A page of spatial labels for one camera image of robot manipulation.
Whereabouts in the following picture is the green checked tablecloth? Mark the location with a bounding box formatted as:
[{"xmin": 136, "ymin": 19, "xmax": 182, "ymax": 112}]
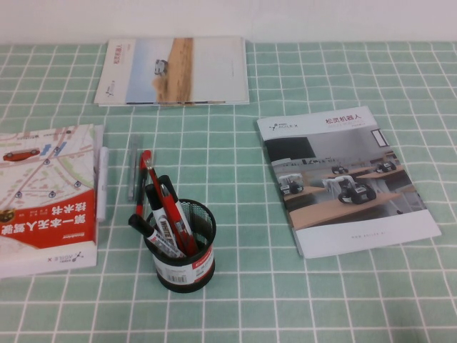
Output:
[{"xmin": 0, "ymin": 41, "xmax": 457, "ymax": 343}]

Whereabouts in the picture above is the black capped marker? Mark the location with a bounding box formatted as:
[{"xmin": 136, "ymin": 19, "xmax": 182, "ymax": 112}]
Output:
[{"xmin": 128, "ymin": 213, "xmax": 187, "ymax": 258}]

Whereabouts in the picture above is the classroom robots brochure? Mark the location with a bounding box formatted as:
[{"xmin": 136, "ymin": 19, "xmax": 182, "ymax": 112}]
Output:
[{"xmin": 256, "ymin": 105, "xmax": 443, "ymax": 260}]

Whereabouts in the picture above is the white pen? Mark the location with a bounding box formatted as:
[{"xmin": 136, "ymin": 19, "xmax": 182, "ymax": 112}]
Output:
[{"xmin": 95, "ymin": 146, "xmax": 110, "ymax": 222}]

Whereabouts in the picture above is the red white map book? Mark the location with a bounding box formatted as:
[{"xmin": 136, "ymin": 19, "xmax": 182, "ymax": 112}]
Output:
[{"xmin": 0, "ymin": 124, "xmax": 99, "ymax": 279}]

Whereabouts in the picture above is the desert landscape brochure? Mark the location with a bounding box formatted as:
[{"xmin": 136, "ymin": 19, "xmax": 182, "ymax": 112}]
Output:
[{"xmin": 94, "ymin": 35, "xmax": 250, "ymax": 107}]

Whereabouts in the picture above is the black whiteboard marker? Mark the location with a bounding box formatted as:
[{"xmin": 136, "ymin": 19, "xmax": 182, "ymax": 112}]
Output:
[{"xmin": 144, "ymin": 184, "xmax": 181, "ymax": 253}]

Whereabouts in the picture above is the grey pen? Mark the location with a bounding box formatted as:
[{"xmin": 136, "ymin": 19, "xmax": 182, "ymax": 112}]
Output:
[{"xmin": 127, "ymin": 134, "xmax": 144, "ymax": 203}]

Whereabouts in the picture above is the red pen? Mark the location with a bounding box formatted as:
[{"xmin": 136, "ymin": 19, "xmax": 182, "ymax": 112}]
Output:
[{"xmin": 134, "ymin": 149, "xmax": 154, "ymax": 219}]

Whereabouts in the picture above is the black mesh pen holder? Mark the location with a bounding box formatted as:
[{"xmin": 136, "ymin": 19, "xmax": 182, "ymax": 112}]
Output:
[{"xmin": 143, "ymin": 198, "xmax": 217, "ymax": 294}]

